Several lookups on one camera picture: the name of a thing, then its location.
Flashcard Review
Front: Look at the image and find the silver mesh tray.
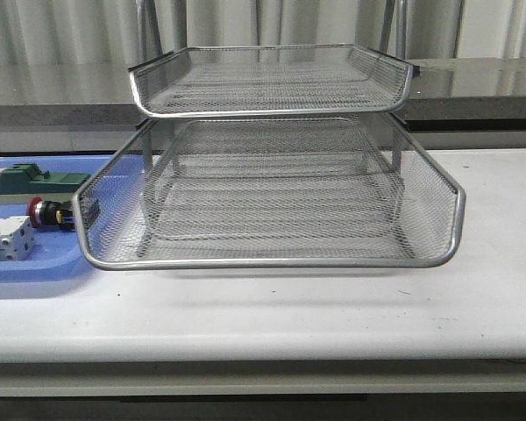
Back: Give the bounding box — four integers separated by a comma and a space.
142, 176, 402, 240
129, 44, 417, 118
73, 113, 466, 270

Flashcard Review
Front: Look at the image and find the red emergency stop button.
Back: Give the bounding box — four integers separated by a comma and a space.
26, 196, 75, 232

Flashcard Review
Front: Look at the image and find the grey back counter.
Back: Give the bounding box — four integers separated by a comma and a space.
0, 58, 526, 156

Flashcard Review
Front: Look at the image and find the white circuit breaker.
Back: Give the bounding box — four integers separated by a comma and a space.
0, 216, 35, 261

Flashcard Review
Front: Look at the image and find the silver metal rack frame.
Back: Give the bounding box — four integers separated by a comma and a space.
133, 0, 422, 260

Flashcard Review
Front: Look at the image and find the green and beige switch module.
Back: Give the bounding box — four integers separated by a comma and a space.
0, 163, 90, 204

